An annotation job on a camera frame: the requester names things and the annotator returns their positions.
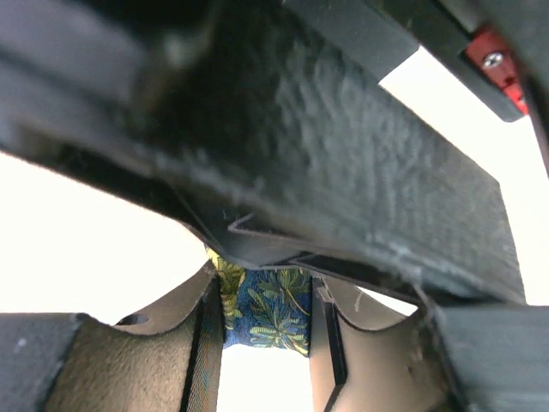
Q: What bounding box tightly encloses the blue yellow floral tie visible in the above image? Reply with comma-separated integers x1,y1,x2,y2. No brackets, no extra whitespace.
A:
206,248,312,357

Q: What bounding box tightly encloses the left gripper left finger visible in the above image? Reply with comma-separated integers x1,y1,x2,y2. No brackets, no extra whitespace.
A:
1,264,224,411

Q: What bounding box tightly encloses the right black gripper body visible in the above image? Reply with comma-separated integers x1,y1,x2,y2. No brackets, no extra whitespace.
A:
1,1,548,304

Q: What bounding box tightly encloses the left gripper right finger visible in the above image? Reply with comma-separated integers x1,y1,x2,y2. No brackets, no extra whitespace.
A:
309,276,548,411

